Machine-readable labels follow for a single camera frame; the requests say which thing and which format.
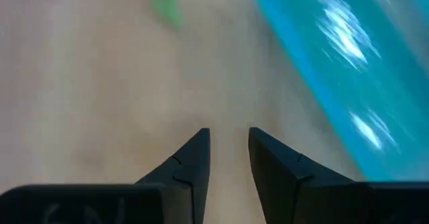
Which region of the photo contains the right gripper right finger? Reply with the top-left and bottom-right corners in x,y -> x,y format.
248,127 -> 357,224

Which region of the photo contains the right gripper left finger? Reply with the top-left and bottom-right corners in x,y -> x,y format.
135,127 -> 211,224

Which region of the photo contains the green highlighter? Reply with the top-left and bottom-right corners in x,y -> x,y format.
147,0 -> 185,30

